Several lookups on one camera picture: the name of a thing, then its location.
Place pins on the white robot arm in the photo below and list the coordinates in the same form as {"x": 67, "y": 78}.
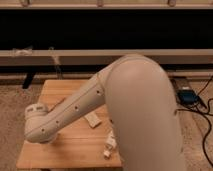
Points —
{"x": 141, "y": 103}

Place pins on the grey horizontal rail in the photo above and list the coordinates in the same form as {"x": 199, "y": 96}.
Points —
{"x": 101, "y": 57}

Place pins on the blue power adapter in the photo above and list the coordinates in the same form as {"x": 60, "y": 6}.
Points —
{"x": 187, "y": 97}

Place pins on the small white block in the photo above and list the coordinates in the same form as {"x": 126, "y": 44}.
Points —
{"x": 92, "y": 119}

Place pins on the wooden table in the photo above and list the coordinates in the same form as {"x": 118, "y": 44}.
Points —
{"x": 77, "y": 146}

